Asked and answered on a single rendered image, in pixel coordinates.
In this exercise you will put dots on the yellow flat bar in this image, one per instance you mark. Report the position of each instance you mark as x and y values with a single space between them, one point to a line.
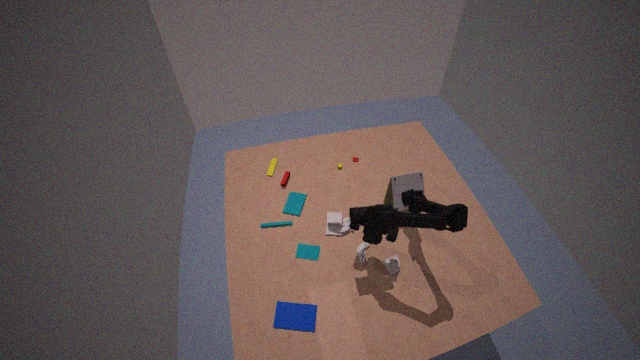
272 167

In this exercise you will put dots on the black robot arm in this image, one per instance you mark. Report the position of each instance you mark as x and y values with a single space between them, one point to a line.
387 218

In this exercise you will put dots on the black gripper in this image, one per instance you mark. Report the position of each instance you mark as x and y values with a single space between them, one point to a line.
390 234

